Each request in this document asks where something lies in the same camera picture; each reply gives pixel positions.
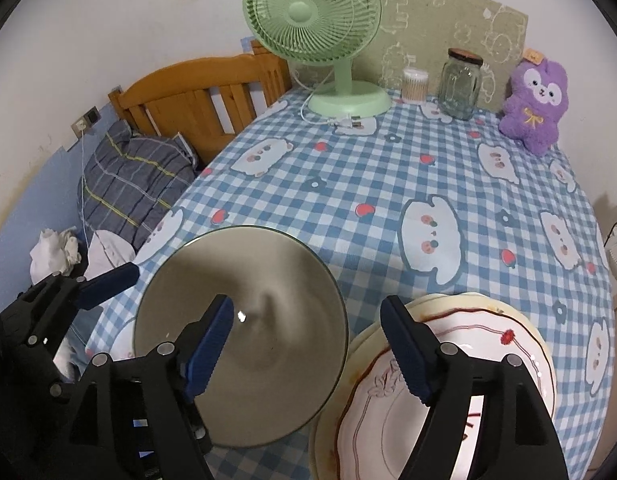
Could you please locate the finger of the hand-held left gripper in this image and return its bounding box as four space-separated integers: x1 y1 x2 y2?
18 261 140 312

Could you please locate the purple plush toy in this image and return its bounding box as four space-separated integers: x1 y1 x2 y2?
498 47 571 157

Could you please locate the crumpled white cloth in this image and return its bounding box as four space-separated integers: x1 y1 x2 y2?
28 227 82 281

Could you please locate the large cream bowl green rim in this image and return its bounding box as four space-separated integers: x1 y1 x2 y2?
132 225 350 450

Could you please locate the cotton swab container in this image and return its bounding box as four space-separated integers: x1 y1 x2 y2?
401 67 430 106

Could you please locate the yellow floral beaded plate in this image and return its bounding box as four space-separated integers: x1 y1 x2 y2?
311 292 559 480

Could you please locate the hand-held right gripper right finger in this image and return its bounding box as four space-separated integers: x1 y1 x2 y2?
379 296 571 480

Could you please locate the grey striped pillow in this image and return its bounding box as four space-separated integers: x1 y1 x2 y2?
77 120 199 253

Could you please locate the blue checkered tablecloth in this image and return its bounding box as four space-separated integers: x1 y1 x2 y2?
86 85 616 480

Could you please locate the white fan cable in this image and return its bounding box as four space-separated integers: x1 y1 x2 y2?
291 67 366 130

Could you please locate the white red-rimmed plate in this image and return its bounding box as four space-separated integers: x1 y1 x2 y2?
333 305 551 480

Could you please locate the green desk fan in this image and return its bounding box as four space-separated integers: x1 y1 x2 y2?
242 0 391 117

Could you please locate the wooden bed headboard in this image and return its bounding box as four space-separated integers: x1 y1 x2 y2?
108 40 294 166

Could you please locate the wall socket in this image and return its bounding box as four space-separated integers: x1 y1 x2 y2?
71 106 100 137

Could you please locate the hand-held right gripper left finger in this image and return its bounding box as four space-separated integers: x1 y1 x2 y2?
53 295 235 480

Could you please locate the white garment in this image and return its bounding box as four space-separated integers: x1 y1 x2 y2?
83 229 136 281

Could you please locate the glass jar black lid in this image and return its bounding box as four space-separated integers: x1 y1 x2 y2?
437 48 484 121

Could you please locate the beige printed wall mat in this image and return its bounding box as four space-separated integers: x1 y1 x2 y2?
373 0 530 111

